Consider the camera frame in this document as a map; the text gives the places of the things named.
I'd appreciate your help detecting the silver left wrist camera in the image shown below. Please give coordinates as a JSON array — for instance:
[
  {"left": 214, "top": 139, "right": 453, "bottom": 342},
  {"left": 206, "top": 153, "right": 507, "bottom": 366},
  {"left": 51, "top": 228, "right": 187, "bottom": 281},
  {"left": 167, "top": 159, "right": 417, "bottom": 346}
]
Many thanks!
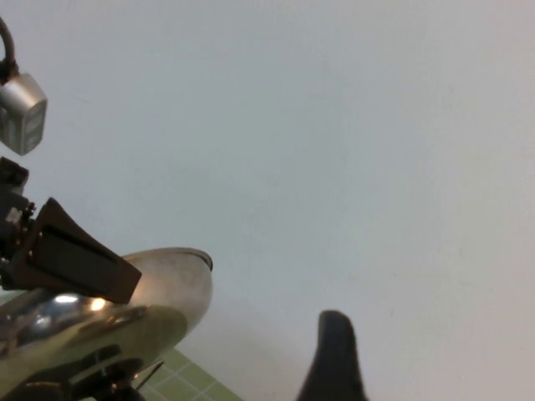
[{"left": 0, "top": 73, "right": 48, "bottom": 157}]

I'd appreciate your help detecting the stainless steel pot lid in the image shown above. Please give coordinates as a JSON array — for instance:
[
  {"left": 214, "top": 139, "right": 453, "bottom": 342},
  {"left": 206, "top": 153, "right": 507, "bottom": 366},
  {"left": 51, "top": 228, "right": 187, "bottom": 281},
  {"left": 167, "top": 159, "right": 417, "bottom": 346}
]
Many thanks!
[{"left": 0, "top": 246, "right": 215, "bottom": 401}]

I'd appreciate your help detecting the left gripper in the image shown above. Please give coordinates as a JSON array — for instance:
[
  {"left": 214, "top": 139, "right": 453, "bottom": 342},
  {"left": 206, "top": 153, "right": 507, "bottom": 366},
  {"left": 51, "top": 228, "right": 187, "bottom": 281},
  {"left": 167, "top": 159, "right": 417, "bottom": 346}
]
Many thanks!
[{"left": 0, "top": 156, "right": 143, "bottom": 305}]

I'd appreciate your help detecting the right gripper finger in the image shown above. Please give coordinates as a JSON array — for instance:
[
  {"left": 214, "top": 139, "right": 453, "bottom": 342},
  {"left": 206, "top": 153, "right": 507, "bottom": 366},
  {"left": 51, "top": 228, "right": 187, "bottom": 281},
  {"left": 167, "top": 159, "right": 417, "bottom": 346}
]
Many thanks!
[{"left": 295, "top": 310, "right": 369, "bottom": 401}]

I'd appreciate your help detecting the black camera cable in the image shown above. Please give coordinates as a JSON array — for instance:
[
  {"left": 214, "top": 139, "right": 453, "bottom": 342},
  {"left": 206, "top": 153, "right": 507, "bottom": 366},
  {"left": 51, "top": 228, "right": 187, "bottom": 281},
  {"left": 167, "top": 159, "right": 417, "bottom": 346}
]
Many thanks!
[{"left": 0, "top": 16, "right": 20, "bottom": 80}]

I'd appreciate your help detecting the green checkered tablecloth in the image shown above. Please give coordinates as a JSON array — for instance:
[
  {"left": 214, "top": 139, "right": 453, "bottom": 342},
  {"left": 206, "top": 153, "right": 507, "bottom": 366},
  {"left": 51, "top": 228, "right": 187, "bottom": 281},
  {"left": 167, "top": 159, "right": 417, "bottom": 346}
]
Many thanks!
[{"left": 137, "top": 346, "right": 247, "bottom": 401}]

